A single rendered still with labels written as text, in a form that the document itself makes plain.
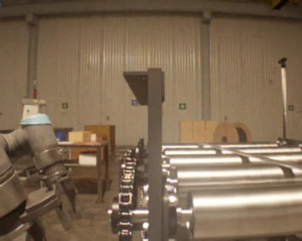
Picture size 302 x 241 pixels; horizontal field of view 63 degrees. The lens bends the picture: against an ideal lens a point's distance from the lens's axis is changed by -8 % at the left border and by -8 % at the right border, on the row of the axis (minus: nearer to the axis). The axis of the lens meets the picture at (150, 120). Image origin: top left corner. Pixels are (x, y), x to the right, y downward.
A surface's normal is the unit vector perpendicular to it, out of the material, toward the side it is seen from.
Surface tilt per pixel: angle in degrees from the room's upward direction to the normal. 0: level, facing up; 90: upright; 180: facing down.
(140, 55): 90
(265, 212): 71
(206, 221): 82
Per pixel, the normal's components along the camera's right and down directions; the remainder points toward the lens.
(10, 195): 0.85, -0.19
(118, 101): 0.00, 0.00
